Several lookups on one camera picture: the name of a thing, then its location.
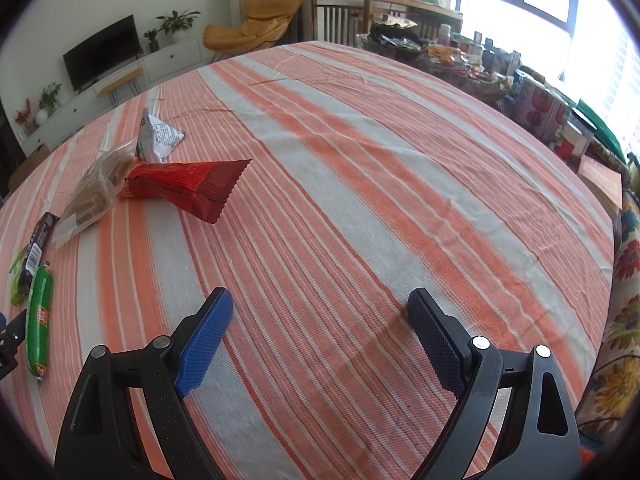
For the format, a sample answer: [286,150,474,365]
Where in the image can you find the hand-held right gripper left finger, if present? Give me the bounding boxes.
[54,287,235,480]

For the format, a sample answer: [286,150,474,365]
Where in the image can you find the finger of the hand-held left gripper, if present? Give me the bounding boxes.
[0,309,27,379]

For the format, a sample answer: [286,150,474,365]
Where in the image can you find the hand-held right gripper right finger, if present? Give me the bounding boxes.
[406,287,583,480]

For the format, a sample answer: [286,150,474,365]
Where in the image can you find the green sausage stick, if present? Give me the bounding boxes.
[25,261,55,386]

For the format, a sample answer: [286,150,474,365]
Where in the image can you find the light green snack packet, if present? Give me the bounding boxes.
[9,247,39,306]

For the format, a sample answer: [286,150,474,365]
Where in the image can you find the dark purple snack packet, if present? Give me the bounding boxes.
[25,212,61,274]

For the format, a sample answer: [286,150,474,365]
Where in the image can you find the red snack packet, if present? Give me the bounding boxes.
[117,158,253,225]

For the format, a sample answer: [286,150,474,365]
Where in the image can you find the clear brown biscuit packet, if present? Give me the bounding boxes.
[52,139,151,250]

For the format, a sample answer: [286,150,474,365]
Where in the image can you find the small white snack packet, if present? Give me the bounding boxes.
[134,107,186,165]

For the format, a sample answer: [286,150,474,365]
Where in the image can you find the brown cardboard box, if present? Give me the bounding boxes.
[7,143,51,194]

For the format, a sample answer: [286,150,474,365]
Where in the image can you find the floral sofa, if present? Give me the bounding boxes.
[574,209,640,441]

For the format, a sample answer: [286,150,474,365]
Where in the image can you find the orange striped tablecloth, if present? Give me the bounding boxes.
[0,40,624,480]

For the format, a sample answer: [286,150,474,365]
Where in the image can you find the red flowers in vase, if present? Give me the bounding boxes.
[13,97,36,134]

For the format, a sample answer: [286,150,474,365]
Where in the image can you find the orange box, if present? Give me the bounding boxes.
[577,154,624,211]

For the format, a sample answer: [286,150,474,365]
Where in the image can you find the plant in white vase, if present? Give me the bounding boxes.
[34,82,64,124]

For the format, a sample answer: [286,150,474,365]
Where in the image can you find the green cloth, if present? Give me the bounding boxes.
[574,99,626,161]

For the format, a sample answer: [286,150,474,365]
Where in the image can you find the wooden stool with metal legs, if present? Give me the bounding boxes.
[97,67,144,109]

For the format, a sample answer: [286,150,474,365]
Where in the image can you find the cluster of jars and bottles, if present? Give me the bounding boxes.
[354,14,598,161]

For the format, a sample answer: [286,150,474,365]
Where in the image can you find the white tv cabinet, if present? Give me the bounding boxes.
[29,37,204,132]

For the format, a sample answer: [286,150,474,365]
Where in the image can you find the black television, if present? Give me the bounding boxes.
[62,14,143,93]

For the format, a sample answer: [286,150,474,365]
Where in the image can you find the large leafy potted plant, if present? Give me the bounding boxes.
[155,8,201,44]

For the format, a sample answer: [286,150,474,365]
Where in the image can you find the yellow lounge chair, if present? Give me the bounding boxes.
[202,0,304,64]

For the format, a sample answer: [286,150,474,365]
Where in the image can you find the wooden chair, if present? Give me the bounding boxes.
[314,2,371,46]

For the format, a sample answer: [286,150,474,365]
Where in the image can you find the large window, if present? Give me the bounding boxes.
[457,0,640,161]

